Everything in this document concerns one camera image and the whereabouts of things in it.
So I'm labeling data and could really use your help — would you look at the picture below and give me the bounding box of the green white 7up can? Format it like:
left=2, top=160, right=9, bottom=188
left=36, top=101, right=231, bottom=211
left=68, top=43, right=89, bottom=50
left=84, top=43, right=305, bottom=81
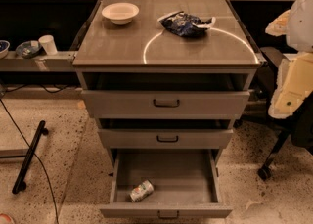
left=129, top=180, right=154, bottom=202

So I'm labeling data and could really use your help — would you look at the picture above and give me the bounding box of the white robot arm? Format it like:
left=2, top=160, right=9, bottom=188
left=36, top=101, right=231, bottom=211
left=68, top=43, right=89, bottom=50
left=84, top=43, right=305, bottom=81
left=265, top=0, right=313, bottom=119

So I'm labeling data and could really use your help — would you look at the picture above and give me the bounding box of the grey drawer cabinet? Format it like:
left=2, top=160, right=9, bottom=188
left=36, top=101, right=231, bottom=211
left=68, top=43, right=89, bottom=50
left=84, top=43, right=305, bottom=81
left=73, top=0, right=260, bottom=162

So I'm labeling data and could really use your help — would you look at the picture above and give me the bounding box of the top grey drawer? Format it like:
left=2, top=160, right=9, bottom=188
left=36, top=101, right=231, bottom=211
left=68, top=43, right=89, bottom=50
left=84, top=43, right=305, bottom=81
left=82, top=72, right=249, bottom=119

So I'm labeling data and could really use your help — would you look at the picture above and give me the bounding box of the bottom grey drawer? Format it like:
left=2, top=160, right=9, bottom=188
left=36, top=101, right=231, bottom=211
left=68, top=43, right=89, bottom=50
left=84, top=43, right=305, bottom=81
left=101, top=150, right=232, bottom=219

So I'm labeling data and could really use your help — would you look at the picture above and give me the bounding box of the crumpled blue chip bag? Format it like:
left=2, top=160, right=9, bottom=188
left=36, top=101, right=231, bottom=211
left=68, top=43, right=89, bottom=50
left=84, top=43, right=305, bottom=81
left=157, top=11, right=216, bottom=38

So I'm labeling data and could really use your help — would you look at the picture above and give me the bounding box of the white paper bowl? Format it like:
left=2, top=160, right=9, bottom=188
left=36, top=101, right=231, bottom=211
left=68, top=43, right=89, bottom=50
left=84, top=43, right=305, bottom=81
left=102, top=3, right=139, bottom=25

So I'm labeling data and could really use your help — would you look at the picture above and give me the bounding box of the grey side shelf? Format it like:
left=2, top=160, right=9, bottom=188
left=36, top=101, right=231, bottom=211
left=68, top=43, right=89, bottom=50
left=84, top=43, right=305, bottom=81
left=0, top=51, right=76, bottom=72

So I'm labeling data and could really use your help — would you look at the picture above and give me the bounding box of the white paper cup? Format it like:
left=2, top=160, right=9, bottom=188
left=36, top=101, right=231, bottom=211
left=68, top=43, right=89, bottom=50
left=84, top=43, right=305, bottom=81
left=38, top=35, right=58, bottom=55

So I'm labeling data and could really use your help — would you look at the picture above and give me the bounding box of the blue patterned bowl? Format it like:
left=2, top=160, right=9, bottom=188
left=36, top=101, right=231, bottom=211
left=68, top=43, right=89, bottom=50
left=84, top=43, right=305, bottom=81
left=16, top=40, right=42, bottom=59

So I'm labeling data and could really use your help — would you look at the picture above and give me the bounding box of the black office chair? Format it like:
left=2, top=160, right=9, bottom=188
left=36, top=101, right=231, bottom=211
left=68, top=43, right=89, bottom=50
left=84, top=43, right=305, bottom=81
left=258, top=47, right=313, bottom=180

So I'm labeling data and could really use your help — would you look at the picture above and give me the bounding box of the black bar on floor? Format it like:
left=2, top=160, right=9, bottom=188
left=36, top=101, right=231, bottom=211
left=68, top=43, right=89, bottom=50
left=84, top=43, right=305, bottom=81
left=12, top=120, right=49, bottom=194

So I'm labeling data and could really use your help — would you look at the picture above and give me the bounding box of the blue bowl at edge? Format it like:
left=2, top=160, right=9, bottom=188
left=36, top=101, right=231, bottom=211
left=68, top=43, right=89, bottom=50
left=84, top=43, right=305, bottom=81
left=0, top=40, right=10, bottom=59

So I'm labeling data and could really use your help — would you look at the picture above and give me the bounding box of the black floor cable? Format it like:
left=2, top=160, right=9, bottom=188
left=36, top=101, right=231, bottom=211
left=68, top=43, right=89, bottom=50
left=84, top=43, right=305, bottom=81
left=0, top=99, right=60, bottom=224

